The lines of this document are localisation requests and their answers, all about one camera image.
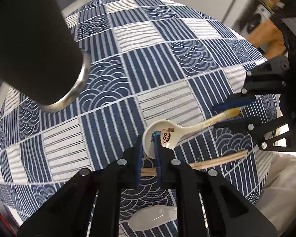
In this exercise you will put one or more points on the white washing machine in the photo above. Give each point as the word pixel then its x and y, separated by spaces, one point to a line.
pixel 257 17

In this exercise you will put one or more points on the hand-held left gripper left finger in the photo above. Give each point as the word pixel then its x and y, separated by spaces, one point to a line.
pixel 139 163

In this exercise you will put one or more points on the brown wooden furniture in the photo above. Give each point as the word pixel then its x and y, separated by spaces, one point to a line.
pixel 268 39

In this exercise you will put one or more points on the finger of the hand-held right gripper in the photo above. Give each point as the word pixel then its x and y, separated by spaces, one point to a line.
pixel 236 103
pixel 236 123

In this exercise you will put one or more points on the plain white spoon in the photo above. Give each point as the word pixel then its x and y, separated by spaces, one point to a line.
pixel 150 217

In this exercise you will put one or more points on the black cylindrical utensil holder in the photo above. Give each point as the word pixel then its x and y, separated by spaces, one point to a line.
pixel 32 42

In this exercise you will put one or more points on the beige cloth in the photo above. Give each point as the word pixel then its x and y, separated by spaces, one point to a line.
pixel 286 177

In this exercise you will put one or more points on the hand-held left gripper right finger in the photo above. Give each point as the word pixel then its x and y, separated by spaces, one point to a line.
pixel 157 163

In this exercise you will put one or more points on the blue white patterned tablecloth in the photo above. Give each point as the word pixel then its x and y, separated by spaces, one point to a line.
pixel 150 61

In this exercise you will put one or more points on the cartoon print ceramic spoon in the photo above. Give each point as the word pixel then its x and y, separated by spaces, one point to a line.
pixel 160 127

